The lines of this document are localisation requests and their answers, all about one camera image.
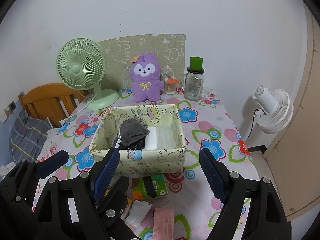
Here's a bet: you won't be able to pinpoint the green tissue pack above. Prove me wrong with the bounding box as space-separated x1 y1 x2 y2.
131 174 168 200

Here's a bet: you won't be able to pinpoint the dark grey cloth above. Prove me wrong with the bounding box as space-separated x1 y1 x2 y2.
120 118 150 146

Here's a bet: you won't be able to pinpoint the clear plastic bag pack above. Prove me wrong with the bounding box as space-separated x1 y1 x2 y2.
144 126 178 150

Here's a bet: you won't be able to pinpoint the white tissue packet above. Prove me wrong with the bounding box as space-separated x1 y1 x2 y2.
124 200 152 232

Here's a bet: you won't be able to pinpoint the grey plaid pillow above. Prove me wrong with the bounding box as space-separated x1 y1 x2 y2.
9 110 52 164

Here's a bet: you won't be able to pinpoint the pink paper packet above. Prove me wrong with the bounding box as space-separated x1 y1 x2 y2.
152 208 174 240

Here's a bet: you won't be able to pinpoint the beige cabinet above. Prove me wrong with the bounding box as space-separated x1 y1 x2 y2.
264 8 320 221

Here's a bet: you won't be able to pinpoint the yellow cartoon fabric box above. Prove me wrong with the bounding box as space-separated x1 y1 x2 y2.
89 105 186 175

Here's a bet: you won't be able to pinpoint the white circulator fan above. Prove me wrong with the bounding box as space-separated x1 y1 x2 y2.
252 86 294 134

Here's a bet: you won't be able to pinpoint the floral tablecloth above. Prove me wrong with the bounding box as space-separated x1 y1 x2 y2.
39 89 259 239

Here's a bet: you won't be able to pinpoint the toothpick jar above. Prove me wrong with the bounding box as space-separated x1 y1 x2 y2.
164 83 177 94

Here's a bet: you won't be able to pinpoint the purple plush bunny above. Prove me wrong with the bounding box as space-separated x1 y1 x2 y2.
130 53 163 102

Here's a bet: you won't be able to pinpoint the green desk fan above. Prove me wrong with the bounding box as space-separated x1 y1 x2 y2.
56 38 119 110

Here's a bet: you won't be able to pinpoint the glass mason jar mug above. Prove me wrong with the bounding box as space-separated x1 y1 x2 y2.
180 67 204 101

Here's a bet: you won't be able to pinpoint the beige cartoon puzzle mat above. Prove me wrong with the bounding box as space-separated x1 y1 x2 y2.
99 34 186 90

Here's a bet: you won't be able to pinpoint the green plastic cup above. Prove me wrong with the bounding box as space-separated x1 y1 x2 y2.
190 56 203 71

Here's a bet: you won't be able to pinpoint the wall power socket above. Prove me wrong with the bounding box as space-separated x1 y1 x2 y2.
9 101 16 112

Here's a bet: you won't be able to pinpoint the black fan power cable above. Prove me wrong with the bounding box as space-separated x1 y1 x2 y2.
246 108 261 142

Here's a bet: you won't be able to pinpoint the orange handled scissors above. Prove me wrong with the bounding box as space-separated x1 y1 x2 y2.
164 74 180 84

